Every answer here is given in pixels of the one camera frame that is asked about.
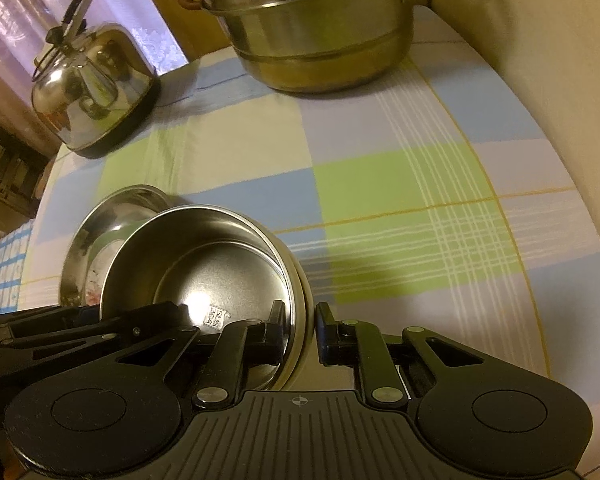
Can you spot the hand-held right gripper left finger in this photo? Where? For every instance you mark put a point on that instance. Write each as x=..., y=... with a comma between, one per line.
x=276, y=335

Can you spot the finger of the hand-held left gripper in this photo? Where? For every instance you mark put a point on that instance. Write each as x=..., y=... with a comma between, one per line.
x=45, y=317
x=150, y=317

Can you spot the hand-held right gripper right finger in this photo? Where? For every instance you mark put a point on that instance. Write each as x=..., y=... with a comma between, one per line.
x=323, y=332

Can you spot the cream plastic bowl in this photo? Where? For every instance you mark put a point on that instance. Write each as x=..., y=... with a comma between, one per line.
x=302, y=300

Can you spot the deep stainless steel bowl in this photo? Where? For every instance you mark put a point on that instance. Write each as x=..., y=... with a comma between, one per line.
x=205, y=270

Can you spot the shallow stainless steel plate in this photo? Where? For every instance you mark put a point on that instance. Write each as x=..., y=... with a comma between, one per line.
x=105, y=225

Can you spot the blue white checked cloth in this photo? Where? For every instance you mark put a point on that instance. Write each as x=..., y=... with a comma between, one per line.
x=10, y=270

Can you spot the plaid pastel tablecloth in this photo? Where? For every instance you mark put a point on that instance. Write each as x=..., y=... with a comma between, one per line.
x=405, y=210

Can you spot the black folding rack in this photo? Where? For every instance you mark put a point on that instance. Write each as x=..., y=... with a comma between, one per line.
x=5, y=170

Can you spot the stainless steel kettle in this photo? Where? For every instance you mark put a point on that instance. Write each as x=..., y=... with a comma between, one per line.
x=95, y=90

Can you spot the stainless steel steamer pot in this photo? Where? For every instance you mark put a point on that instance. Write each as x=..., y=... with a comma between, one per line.
x=320, y=40

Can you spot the sheer purple curtain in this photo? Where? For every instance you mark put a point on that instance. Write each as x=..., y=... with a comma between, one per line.
x=20, y=20

